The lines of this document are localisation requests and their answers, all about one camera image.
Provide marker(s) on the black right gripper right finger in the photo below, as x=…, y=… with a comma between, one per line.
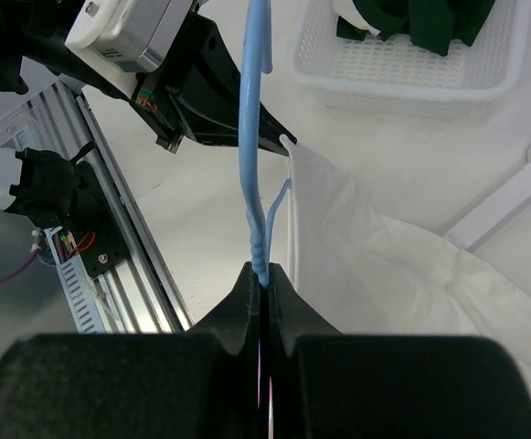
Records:
x=326, y=384

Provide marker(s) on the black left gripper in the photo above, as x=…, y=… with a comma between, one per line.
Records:
x=194, y=93

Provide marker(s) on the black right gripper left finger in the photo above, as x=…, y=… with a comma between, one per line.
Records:
x=202, y=383

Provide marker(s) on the light blue hanger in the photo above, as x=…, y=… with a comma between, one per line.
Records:
x=256, y=61

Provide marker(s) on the white tank top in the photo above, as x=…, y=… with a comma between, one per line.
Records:
x=365, y=272

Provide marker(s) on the green and white raglan shirt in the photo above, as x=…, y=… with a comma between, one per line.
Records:
x=430, y=24

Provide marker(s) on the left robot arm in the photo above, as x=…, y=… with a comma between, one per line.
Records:
x=34, y=30

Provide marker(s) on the white plastic basket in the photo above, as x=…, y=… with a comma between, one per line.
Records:
x=396, y=77

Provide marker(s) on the metal clothes rack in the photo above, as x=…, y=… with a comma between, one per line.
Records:
x=492, y=211

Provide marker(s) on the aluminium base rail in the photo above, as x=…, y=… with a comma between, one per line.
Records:
x=105, y=219

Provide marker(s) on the white slotted cable duct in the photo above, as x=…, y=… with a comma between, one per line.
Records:
x=77, y=286

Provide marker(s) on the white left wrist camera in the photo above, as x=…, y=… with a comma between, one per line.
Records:
x=133, y=35

